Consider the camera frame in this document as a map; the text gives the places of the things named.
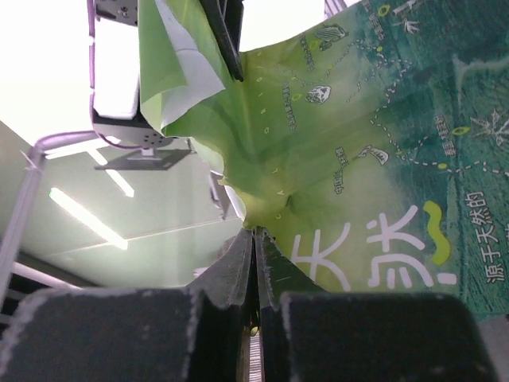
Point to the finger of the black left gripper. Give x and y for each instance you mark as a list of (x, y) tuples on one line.
[(225, 20)]

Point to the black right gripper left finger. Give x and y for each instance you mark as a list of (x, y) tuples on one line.
[(197, 332)]

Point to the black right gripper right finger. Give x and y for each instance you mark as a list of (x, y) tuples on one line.
[(309, 334)]

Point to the green litter bag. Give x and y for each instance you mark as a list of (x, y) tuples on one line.
[(373, 147)]

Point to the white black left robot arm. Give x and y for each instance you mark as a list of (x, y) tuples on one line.
[(115, 71)]

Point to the overhead camera on mount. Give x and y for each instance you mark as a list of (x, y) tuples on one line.
[(152, 156)]

